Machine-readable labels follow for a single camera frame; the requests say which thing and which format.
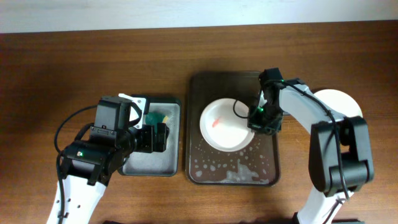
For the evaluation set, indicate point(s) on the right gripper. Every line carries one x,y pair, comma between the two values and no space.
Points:
254,124

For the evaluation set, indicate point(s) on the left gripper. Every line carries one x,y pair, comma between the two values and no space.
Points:
148,145

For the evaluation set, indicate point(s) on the green and yellow sponge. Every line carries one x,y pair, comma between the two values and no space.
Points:
152,118

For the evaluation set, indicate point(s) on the white plate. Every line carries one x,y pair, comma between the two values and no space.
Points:
340,102
223,125

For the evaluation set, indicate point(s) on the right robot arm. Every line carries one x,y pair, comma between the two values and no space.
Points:
340,159

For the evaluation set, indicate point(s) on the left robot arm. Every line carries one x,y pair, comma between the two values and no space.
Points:
84,167

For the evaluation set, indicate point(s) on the small grey metal tray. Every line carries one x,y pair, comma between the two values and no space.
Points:
156,163

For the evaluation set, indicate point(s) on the large brown plastic tray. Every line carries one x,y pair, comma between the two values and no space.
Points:
255,164

